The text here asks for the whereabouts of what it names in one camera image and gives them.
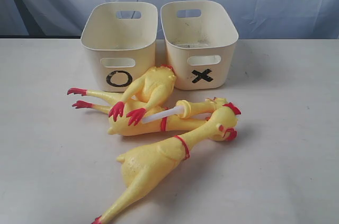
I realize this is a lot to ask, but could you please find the cream bin marked O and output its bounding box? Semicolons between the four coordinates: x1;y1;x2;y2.
81;2;158;92

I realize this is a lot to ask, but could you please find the yellow chicken head with tube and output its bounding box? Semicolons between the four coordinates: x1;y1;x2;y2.
141;97;228;124

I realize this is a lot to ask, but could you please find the headless yellow rubber chicken body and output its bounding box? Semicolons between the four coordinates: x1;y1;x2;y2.
109;65;176;125

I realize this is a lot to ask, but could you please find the large front yellow rubber chicken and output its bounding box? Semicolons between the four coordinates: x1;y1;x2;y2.
94;102;241;223

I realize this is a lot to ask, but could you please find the cream bin marked X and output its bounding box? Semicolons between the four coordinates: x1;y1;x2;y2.
160;0;238;90

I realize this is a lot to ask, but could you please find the yellow rubber chicken lying behind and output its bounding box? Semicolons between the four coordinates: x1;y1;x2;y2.
67;87;206;136

